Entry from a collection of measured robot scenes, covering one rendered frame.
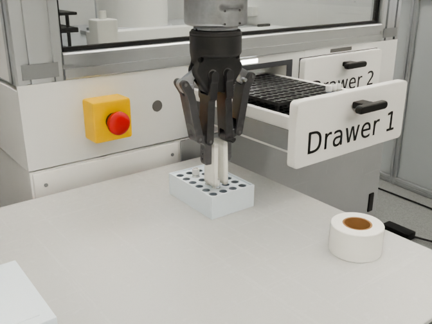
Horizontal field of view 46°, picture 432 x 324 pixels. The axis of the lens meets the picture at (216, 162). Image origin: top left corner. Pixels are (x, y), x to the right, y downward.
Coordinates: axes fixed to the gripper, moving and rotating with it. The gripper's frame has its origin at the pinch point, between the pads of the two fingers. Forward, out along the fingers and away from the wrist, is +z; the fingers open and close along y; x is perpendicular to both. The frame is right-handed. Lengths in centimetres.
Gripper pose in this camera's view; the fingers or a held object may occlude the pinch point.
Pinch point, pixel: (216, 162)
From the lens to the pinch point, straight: 79.6
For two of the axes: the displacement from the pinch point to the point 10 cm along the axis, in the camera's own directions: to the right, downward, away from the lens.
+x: -5.4, -2.9, 7.9
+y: 8.4, -1.9, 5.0
